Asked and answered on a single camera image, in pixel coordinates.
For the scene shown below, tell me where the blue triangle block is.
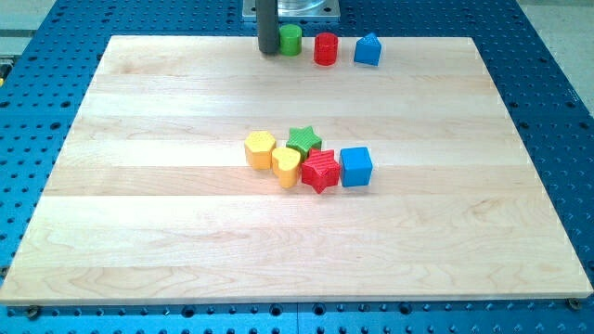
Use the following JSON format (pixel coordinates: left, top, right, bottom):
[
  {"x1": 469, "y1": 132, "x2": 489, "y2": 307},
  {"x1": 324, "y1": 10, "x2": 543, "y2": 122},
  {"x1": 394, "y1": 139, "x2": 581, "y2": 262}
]
[{"x1": 354, "y1": 32, "x2": 382, "y2": 66}]

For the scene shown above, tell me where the yellow heart block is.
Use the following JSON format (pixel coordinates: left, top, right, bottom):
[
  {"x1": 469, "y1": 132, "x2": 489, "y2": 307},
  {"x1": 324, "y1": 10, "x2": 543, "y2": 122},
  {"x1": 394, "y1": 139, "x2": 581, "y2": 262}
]
[{"x1": 272, "y1": 148, "x2": 301, "y2": 188}]

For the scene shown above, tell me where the red star block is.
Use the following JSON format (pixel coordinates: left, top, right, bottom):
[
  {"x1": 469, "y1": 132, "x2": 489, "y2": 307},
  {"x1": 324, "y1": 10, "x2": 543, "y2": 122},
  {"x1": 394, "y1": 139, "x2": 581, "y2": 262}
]
[{"x1": 302, "y1": 148, "x2": 341, "y2": 194}]

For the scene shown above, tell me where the green star block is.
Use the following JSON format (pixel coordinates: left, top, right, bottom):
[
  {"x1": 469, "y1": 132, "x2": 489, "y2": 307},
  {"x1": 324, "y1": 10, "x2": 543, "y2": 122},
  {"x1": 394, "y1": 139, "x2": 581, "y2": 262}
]
[{"x1": 286, "y1": 126, "x2": 322, "y2": 162}]

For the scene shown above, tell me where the yellow hexagon block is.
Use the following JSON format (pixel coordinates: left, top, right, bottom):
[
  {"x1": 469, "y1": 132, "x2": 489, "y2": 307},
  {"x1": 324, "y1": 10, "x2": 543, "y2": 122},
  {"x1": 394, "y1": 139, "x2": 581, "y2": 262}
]
[{"x1": 244, "y1": 131, "x2": 277, "y2": 170}]

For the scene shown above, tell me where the blue cube block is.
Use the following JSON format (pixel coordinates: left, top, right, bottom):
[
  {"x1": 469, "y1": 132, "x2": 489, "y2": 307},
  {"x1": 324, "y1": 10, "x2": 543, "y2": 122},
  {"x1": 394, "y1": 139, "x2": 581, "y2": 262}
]
[{"x1": 340, "y1": 147, "x2": 373, "y2": 187}]

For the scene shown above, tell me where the red cylinder block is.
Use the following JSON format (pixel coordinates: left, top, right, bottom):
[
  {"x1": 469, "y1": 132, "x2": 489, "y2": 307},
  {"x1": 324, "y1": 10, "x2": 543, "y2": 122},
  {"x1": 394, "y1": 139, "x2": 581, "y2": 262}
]
[{"x1": 314, "y1": 32, "x2": 339, "y2": 66}]

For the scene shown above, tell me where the green cylinder block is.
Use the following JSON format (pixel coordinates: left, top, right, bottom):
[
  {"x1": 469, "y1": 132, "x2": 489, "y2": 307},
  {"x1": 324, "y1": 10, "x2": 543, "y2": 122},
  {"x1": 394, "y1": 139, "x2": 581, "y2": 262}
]
[{"x1": 279, "y1": 24, "x2": 303, "y2": 57}]

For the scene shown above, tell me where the light wooden board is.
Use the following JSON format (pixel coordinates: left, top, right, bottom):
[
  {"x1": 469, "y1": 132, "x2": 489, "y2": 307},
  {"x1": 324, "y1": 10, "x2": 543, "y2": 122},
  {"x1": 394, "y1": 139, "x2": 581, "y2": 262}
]
[{"x1": 1, "y1": 35, "x2": 592, "y2": 305}]

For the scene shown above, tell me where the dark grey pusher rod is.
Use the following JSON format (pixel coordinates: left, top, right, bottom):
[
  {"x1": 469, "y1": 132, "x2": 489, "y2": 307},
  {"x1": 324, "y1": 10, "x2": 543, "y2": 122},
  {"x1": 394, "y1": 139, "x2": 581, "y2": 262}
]
[{"x1": 255, "y1": 0, "x2": 279, "y2": 55}]

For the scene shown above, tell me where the blue perforated metal table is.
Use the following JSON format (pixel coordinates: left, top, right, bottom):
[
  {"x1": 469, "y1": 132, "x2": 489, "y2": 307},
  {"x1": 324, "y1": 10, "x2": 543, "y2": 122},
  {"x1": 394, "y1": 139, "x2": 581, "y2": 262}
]
[{"x1": 1, "y1": 1, "x2": 593, "y2": 333}]

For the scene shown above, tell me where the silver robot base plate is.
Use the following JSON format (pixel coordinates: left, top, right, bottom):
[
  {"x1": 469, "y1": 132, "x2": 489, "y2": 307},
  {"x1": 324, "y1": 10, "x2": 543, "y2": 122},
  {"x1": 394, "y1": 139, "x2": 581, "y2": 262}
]
[{"x1": 241, "y1": 0, "x2": 341, "y2": 23}]

